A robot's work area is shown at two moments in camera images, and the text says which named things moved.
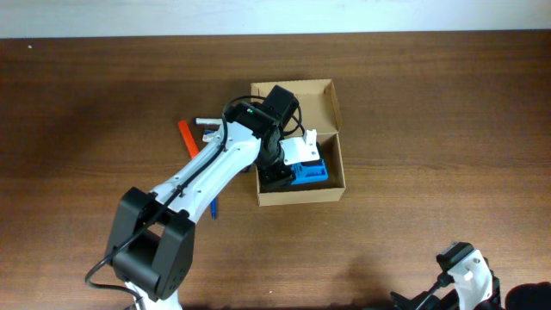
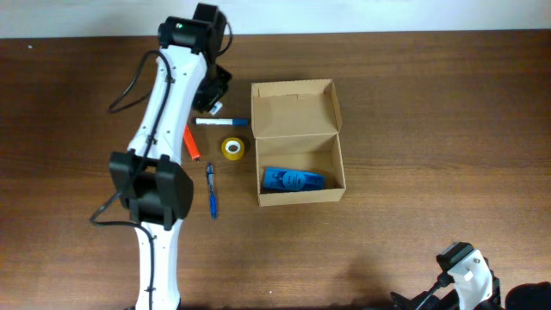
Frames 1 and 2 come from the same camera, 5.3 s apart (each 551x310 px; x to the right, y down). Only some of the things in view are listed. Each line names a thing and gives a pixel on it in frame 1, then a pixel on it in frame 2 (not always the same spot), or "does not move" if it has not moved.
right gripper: (402, 301) does not move
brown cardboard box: (318, 110) does not move
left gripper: (275, 176) to (207, 102)
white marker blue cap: (207, 120) does not move
